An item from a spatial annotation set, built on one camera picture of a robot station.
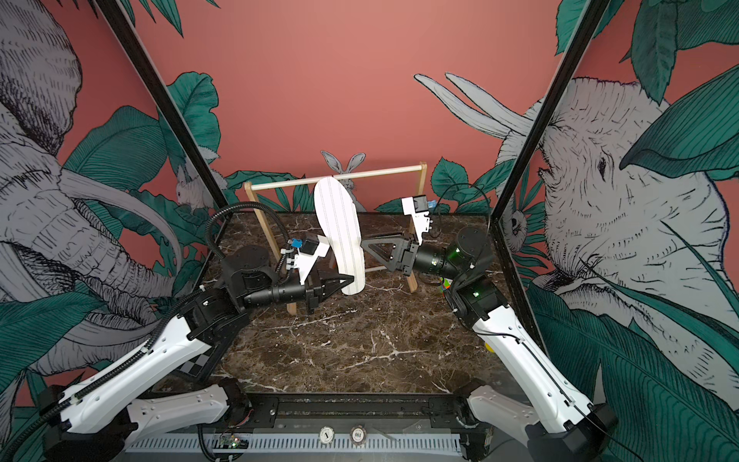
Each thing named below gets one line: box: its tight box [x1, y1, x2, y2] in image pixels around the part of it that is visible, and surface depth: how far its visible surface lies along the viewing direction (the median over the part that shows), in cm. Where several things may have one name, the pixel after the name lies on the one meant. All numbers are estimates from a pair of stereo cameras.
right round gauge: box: [350, 424, 367, 446], surface depth 67 cm
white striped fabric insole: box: [313, 177, 366, 296], surface depth 54 cm
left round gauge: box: [319, 426, 335, 444], surface depth 73 cm
